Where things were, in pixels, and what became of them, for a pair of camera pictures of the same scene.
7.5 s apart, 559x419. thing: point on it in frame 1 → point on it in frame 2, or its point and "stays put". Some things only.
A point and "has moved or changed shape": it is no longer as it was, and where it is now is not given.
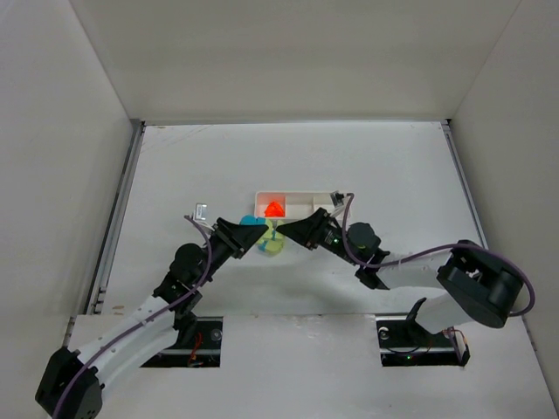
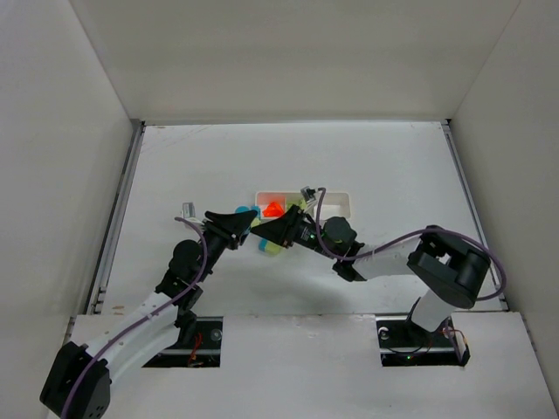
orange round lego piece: x=274 y=209 stays put
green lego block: x=274 y=248 stays put
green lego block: x=272 y=224 has moved or changed shape
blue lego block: x=262 y=247 stays put
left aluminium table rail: x=95 y=301 stays put
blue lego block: x=251 y=220 has moved or changed shape
